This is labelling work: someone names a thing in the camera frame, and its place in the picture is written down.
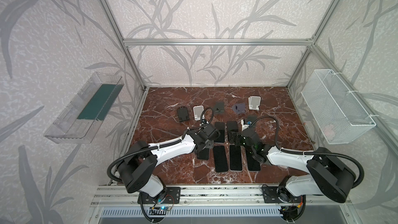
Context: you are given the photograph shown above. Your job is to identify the purple phone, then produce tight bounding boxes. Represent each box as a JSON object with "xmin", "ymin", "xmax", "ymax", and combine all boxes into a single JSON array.
[{"xmin": 197, "ymin": 148, "xmax": 209, "ymax": 160}]

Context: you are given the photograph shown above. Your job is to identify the teal phone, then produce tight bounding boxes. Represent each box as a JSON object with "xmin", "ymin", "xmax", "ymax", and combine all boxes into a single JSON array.
[{"xmin": 215, "ymin": 122, "xmax": 226, "ymax": 143}]

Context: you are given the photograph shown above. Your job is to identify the silver phone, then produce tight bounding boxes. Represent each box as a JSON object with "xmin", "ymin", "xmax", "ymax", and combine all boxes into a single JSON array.
[{"xmin": 229, "ymin": 145, "xmax": 243, "ymax": 172}]

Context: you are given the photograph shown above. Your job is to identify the black folding phone stand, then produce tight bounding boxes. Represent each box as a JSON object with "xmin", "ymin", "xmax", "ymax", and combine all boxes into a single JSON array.
[{"xmin": 177, "ymin": 106, "xmax": 190, "ymax": 122}]

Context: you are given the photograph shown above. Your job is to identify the black phone from folding stand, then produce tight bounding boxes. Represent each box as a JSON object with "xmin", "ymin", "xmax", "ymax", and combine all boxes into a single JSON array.
[{"xmin": 212, "ymin": 146, "xmax": 229, "ymax": 173}]

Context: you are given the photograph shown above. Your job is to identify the white folding phone stand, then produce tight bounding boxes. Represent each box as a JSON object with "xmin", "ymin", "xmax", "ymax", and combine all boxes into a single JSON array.
[{"xmin": 248, "ymin": 96, "xmax": 261, "ymax": 111}]

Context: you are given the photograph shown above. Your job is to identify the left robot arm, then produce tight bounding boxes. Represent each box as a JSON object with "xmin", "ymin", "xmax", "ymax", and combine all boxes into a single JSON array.
[{"xmin": 107, "ymin": 122, "xmax": 220, "ymax": 199}]

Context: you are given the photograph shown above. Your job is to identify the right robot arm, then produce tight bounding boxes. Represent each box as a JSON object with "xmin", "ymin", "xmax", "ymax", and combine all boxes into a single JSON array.
[{"xmin": 237, "ymin": 128, "xmax": 364, "ymax": 203}]

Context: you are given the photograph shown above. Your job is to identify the dark round phone stand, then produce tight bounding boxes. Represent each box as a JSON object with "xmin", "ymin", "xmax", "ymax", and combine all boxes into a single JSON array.
[{"xmin": 246, "ymin": 115, "xmax": 257, "ymax": 125}]

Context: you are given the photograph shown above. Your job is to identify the white stand under purple phone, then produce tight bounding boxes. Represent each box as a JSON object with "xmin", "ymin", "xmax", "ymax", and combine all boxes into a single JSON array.
[{"xmin": 193, "ymin": 105, "xmax": 204, "ymax": 121}]

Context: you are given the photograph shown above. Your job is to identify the grey round stand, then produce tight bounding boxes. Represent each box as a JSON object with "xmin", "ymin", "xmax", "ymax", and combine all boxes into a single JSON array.
[{"xmin": 214, "ymin": 101, "xmax": 225, "ymax": 114}]

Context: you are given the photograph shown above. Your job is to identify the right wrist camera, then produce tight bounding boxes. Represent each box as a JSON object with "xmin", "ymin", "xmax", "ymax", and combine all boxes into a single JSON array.
[{"xmin": 240, "ymin": 119, "xmax": 251, "ymax": 131}]

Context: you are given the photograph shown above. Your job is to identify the white wire mesh basket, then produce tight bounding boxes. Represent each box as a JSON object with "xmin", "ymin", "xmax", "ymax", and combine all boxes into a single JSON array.
[{"xmin": 301, "ymin": 69, "xmax": 376, "ymax": 145}]

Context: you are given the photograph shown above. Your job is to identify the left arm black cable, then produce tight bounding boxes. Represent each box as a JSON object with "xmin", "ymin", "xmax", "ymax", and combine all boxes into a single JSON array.
[{"xmin": 107, "ymin": 107, "xmax": 215, "ymax": 184}]

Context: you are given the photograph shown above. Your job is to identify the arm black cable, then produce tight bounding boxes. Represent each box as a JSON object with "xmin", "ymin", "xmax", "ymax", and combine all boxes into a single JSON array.
[
  {"xmin": 248, "ymin": 116, "xmax": 365, "ymax": 189},
  {"xmin": 107, "ymin": 107, "xmax": 215, "ymax": 184}
]

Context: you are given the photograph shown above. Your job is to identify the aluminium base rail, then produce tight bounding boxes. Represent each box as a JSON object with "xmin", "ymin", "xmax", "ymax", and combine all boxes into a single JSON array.
[{"xmin": 90, "ymin": 184, "xmax": 352, "ymax": 207}]

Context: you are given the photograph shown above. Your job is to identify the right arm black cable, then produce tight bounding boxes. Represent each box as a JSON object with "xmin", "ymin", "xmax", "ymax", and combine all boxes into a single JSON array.
[{"xmin": 248, "ymin": 116, "xmax": 365, "ymax": 189}]

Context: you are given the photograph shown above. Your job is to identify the aluminium frame crossbar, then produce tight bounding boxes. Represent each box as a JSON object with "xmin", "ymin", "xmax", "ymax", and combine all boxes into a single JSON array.
[{"xmin": 123, "ymin": 38, "xmax": 312, "ymax": 47}]

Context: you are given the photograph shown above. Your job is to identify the clear plastic wall bin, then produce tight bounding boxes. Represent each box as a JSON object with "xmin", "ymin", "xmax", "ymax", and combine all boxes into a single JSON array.
[{"xmin": 44, "ymin": 72, "xmax": 124, "ymax": 144}]

